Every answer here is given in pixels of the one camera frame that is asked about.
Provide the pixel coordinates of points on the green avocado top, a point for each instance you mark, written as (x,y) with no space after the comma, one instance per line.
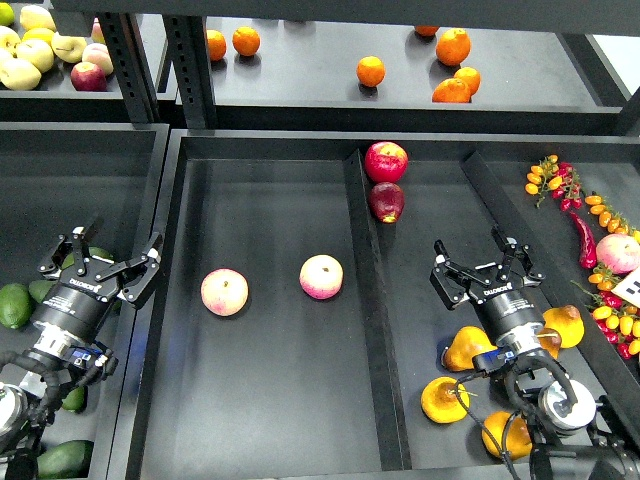
(93,251)

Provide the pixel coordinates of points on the black divider right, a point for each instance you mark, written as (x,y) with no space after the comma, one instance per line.
(551,246)

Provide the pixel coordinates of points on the black left tray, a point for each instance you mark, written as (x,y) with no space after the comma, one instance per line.
(54,177)

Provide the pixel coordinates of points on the pink apple centre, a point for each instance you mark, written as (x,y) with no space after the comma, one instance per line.
(321,277)

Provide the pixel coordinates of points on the white label card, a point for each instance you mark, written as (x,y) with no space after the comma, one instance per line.
(629,288)

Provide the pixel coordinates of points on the yellow apple with stem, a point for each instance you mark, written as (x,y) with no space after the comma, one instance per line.
(68,48)

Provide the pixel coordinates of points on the bright red apple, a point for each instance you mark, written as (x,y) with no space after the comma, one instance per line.
(385,161)

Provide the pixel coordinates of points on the yellow pear brown top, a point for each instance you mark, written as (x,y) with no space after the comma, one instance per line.
(567,321)

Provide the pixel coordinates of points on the yellow pear left of pile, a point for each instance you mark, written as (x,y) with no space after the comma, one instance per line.
(467,343)

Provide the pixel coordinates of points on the yellow pear with stem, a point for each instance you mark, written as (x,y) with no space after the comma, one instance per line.
(441,403)

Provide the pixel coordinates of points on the yellow apple front left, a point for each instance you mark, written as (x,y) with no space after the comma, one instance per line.
(19,75)

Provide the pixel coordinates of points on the yellow lemon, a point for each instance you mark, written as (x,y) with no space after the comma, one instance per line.
(39,33)

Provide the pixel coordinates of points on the pale pink peach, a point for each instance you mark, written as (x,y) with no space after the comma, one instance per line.
(98,54)

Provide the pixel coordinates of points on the red chili pepper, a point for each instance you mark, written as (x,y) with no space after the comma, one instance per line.
(587,254)

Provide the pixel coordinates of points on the dark red apple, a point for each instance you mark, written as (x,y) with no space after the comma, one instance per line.
(386,201)

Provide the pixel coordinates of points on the dark green avocado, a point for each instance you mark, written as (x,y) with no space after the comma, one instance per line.
(76,400)

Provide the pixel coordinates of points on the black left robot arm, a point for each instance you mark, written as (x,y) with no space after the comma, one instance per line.
(67,354)

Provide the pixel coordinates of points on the pink apple right bin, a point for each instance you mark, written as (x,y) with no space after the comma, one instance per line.
(618,252)

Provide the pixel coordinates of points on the black tray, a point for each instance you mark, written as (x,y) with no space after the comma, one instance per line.
(281,389)
(54,177)

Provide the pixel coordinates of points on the large orange right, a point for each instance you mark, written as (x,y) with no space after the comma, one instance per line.
(453,47)

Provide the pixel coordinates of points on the cherry tomato bunch bottom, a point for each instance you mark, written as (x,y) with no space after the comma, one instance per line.
(617,319)

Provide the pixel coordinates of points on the yellow apple middle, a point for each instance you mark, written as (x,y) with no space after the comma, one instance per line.
(38,52)

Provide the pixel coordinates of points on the cherry tomato bunch top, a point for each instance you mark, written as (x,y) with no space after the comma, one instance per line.
(555,179)

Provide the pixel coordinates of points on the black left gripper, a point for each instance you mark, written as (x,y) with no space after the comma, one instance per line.
(101,280)

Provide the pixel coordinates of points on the black shelf post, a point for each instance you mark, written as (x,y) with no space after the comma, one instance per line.
(188,51)

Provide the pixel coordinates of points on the orange behind front right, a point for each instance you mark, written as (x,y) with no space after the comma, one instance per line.
(471,77)

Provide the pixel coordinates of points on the yellow pear bottom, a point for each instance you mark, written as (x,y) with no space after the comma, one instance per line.
(518,441)

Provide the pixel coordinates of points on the dark avocado middle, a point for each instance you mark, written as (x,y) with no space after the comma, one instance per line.
(38,289)

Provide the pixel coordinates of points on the green avocado far left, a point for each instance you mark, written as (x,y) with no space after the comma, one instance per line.
(16,305)

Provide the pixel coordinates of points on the cherry tomato bunch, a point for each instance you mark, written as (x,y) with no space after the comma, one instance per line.
(617,319)
(555,179)

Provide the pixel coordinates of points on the black divider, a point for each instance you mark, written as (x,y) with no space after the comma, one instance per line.
(388,406)
(551,246)

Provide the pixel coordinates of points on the black divider left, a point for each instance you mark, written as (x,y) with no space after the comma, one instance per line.
(388,406)

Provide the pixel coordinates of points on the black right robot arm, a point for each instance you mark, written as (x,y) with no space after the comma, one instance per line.
(559,412)

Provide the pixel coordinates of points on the pink apple left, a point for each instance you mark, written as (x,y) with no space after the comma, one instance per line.
(224,292)

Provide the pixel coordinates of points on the pink apple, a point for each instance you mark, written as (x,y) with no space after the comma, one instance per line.
(321,277)
(224,292)

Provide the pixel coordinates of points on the red apple upper shelf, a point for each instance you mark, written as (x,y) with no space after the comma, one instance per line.
(88,77)

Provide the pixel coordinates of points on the black centre tray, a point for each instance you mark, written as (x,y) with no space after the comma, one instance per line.
(281,389)

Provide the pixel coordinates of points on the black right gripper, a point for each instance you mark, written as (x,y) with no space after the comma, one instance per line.
(456,284)

